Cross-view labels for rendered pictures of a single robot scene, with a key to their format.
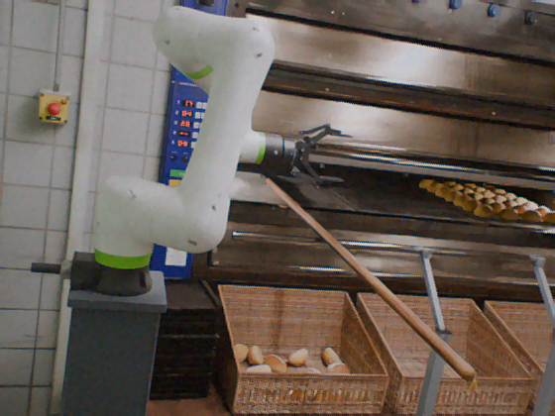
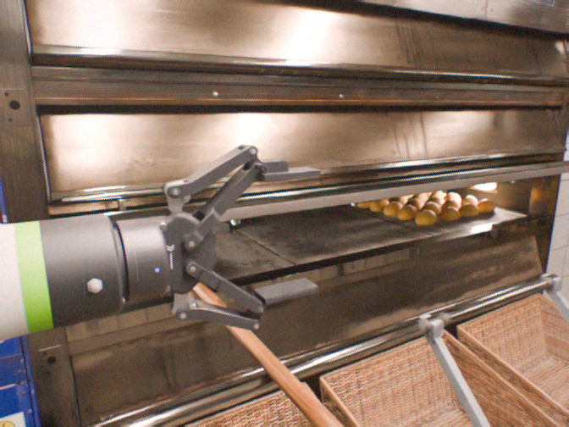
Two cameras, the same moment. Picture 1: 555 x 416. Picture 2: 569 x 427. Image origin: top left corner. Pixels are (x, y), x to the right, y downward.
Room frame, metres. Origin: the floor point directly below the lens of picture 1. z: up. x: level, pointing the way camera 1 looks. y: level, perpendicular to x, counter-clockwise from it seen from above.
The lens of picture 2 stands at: (1.55, -0.05, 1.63)
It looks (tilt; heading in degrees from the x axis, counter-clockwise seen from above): 14 degrees down; 348
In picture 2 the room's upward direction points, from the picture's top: straight up
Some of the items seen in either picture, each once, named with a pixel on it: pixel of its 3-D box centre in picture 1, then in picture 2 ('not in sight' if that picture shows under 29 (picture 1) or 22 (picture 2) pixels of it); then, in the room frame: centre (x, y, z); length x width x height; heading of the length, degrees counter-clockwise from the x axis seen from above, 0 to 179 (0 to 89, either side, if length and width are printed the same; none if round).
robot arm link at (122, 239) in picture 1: (132, 220); not in sight; (1.43, 0.31, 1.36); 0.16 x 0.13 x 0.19; 74
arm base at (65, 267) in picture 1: (94, 269); not in sight; (1.42, 0.38, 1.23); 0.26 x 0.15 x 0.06; 104
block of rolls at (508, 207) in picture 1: (487, 199); (410, 199); (3.35, -1.04, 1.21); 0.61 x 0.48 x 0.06; 18
